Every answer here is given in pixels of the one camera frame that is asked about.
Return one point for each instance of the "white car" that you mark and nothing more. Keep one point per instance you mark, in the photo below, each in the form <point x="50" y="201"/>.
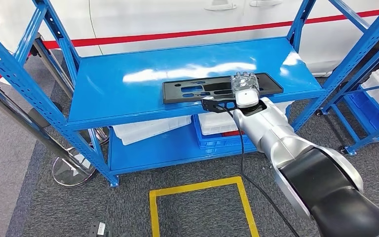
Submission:
<point x="160" y="19"/>

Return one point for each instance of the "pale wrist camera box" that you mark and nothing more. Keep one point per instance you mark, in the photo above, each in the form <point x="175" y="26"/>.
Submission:
<point x="208" y="97"/>

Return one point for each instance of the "black camera bracket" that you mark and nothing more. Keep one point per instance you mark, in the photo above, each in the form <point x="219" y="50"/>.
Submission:
<point x="210" y="105"/>

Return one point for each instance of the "blue metal shelf rack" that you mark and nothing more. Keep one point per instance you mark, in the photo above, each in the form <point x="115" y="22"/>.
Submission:
<point x="160" y="75"/>

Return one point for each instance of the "chrome stanchion post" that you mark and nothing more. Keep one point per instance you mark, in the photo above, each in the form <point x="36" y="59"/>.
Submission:
<point x="53" y="66"/>
<point x="75" y="170"/>

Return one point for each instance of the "small black and white box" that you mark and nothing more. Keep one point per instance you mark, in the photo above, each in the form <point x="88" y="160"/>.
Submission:
<point x="99" y="229"/>

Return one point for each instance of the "silver black robot right arm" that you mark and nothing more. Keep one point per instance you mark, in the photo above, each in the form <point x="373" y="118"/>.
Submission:
<point x="274" y="137"/>

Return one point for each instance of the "blue rack with casters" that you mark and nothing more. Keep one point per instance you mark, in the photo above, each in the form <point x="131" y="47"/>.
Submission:
<point x="372" y="136"/>

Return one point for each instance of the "black plastic car trim part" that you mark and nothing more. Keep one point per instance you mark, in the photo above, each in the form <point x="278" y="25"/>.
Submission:
<point x="173" y="95"/>

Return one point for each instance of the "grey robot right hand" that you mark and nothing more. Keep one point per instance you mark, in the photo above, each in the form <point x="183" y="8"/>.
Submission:
<point x="246" y="98"/>

